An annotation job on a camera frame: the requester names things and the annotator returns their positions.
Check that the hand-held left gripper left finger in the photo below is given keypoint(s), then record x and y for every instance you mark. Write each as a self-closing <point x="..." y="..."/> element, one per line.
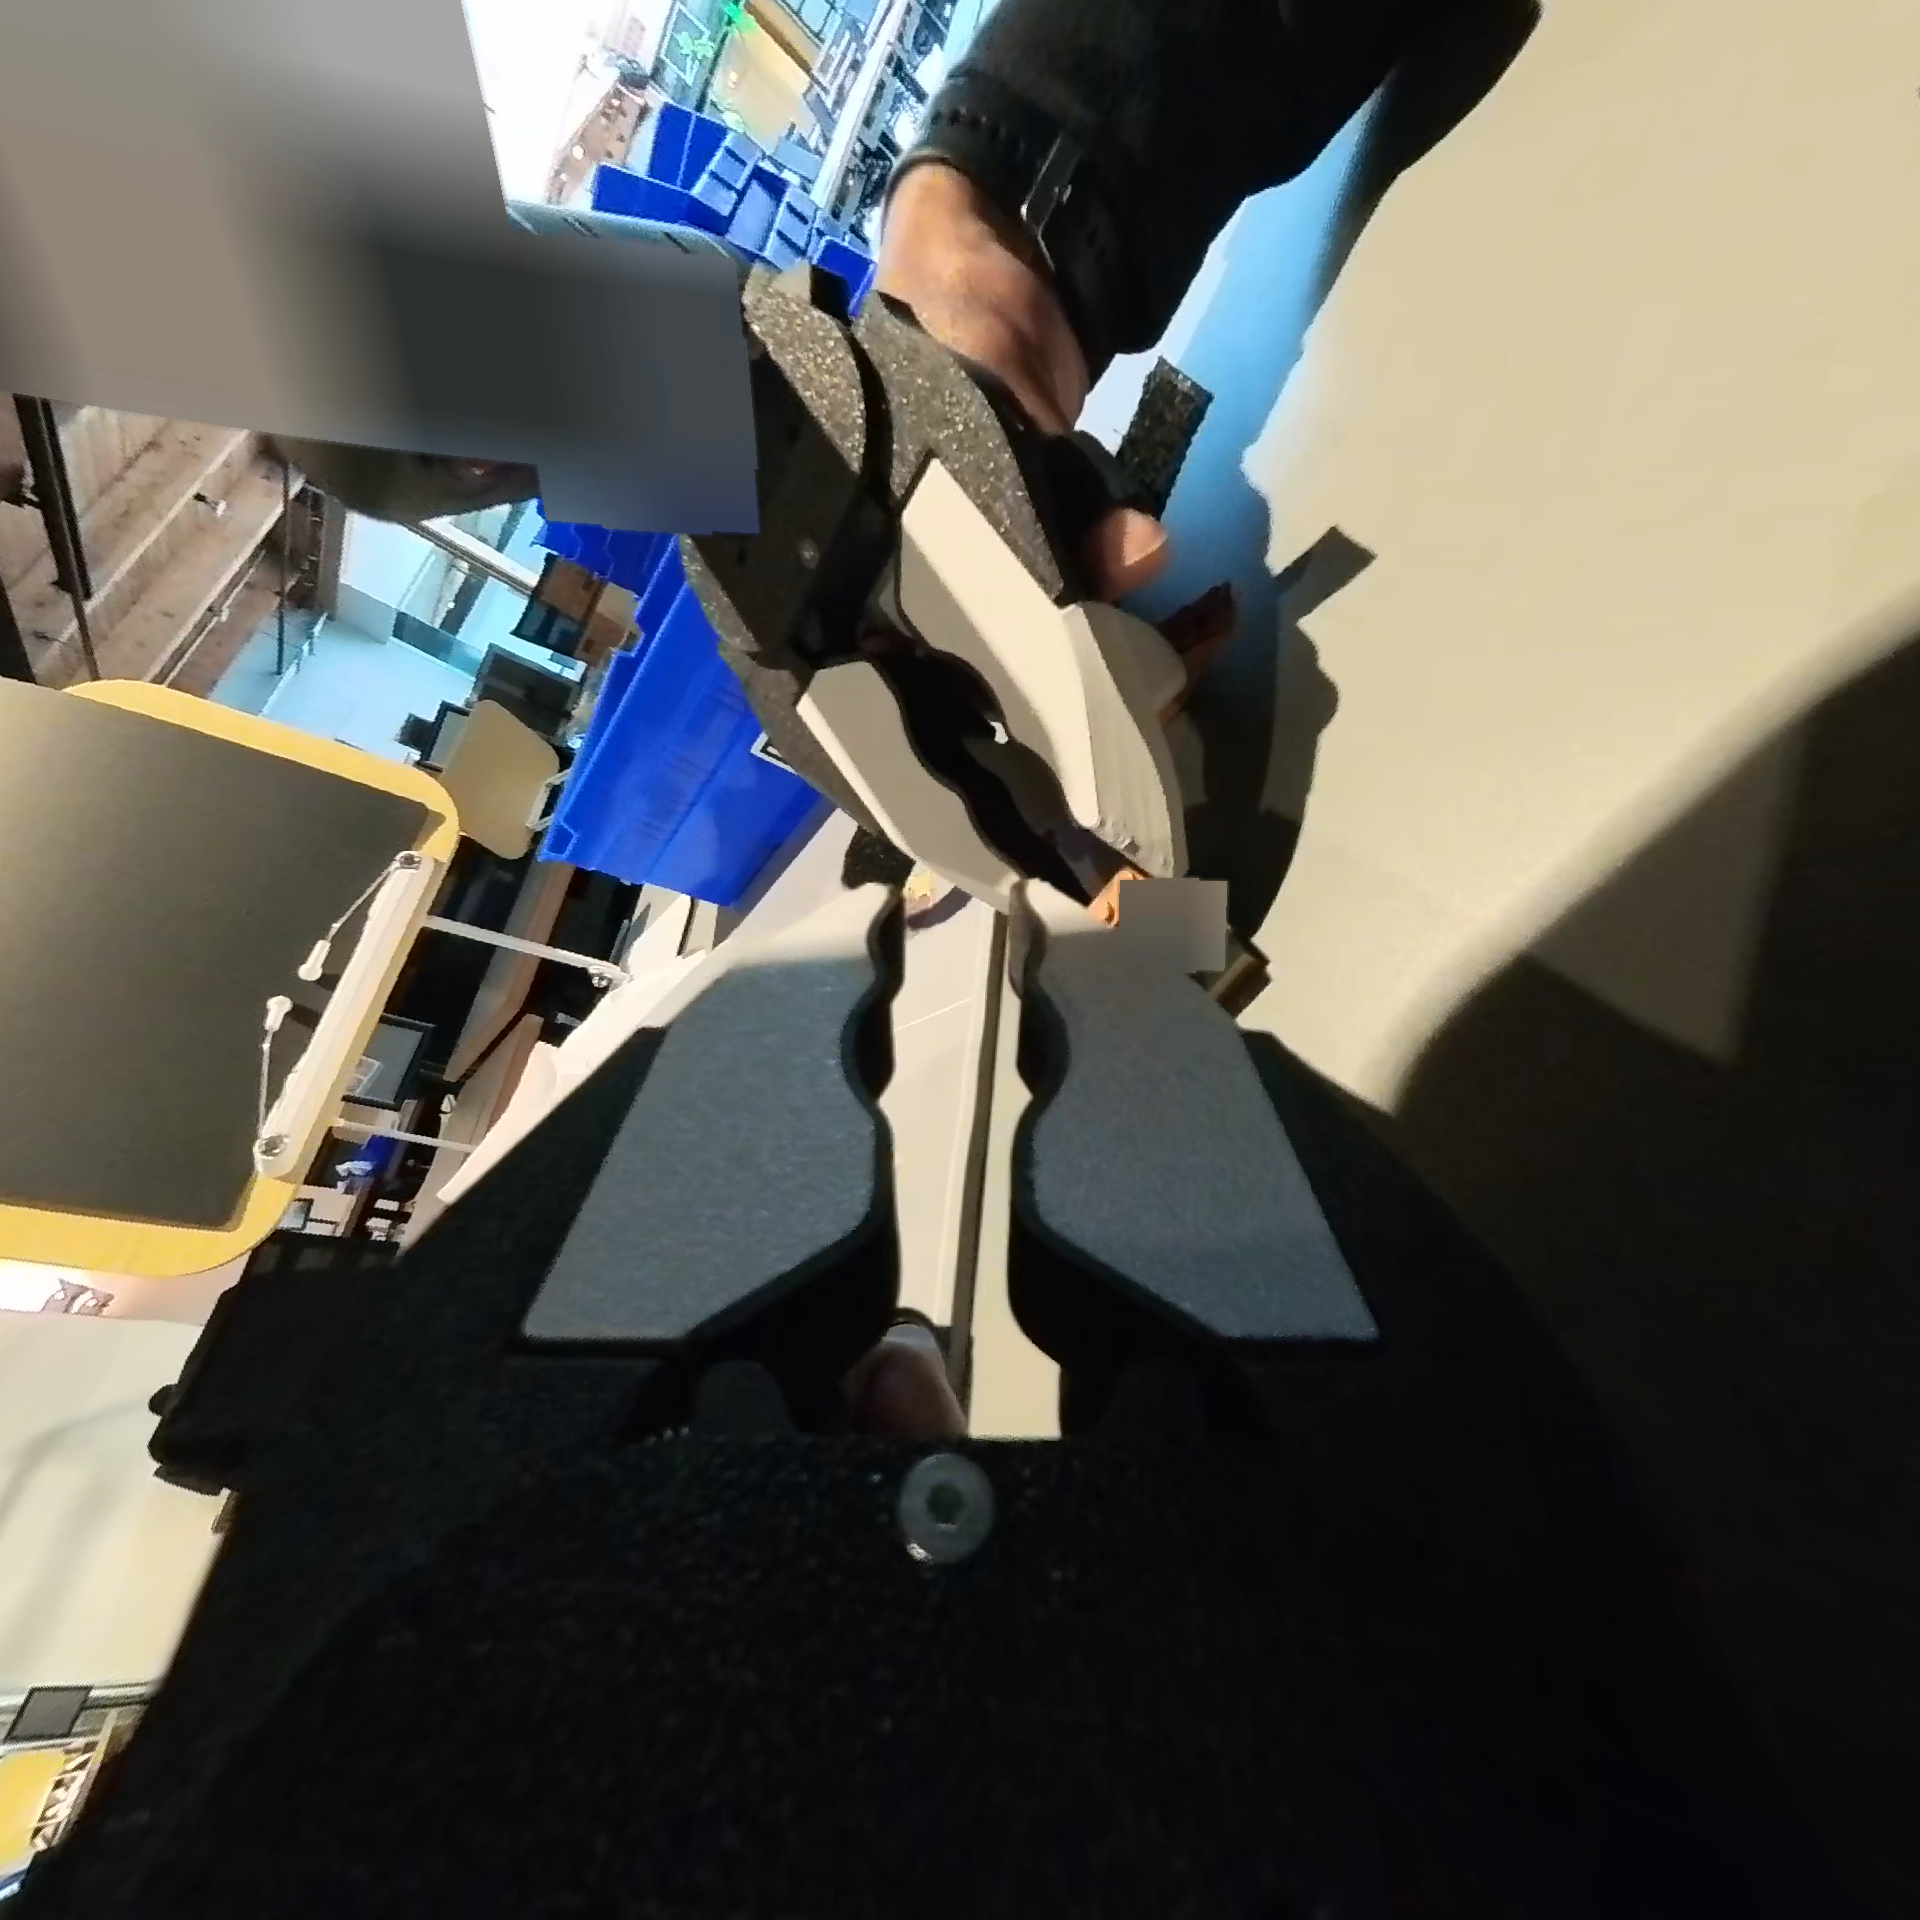
<point x="720" y="1171"/>

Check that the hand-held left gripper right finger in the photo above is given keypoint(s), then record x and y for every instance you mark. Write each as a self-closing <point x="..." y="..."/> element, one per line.
<point x="1185" y="1186"/>

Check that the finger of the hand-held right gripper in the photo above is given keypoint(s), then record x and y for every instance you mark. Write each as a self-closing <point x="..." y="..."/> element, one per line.
<point x="1035" y="676"/>
<point x="885" y="765"/>

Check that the reddish brown toy plate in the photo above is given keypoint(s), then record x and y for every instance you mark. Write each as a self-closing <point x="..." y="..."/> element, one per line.
<point x="1201" y="623"/>

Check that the orange toy brick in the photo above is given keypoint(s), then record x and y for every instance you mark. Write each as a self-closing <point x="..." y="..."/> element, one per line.
<point x="1107" y="903"/>

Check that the grey desk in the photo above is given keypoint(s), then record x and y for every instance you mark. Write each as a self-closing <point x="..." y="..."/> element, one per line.
<point x="1576" y="375"/>

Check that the person's right hand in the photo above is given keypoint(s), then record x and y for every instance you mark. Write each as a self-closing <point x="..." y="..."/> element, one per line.
<point x="974" y="284"/>

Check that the person's left hand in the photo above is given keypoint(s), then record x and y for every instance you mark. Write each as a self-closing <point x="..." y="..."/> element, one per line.
<point x="900" y="1382"/>

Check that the stack of nested blue bins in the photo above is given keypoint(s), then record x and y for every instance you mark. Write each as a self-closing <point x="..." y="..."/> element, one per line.
<point x="661" y="750"/>

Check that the row of blue storage bins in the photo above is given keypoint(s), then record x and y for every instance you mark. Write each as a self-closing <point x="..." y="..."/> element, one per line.
<point x="720" y="195"/>

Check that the beige chair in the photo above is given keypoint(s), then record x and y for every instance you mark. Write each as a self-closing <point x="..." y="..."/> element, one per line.
<point x="502" y="774"/>

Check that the black panel with wooden rim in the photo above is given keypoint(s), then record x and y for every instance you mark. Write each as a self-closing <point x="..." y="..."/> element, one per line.
<point x="149" y="931"/>

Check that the wooden staircase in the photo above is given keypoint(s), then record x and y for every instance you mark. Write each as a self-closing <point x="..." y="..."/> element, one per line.
<point x="134" y="540"/>

